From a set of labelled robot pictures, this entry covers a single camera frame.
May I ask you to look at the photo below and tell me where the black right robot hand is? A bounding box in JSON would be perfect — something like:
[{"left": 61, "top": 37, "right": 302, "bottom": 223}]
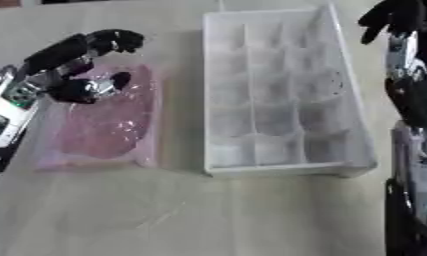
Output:
[{"left": 356, "top": 0, "right": 427, "bottom": 129}]

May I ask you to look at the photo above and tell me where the white compartment box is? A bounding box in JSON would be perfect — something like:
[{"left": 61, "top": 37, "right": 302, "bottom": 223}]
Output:
[{"left": 200, "top": 2, "right": 380, "bottom": 179}]

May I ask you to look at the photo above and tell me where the pink item in plastic bag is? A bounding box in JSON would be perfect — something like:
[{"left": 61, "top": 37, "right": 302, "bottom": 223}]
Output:
[{"left": 32, "top": 63, "right": 164, "bottom": 172}]

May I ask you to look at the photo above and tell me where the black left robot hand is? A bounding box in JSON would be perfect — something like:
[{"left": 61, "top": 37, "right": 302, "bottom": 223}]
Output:
[{"left": 22, "top": 28, "right": 147, "bottom": 105}]

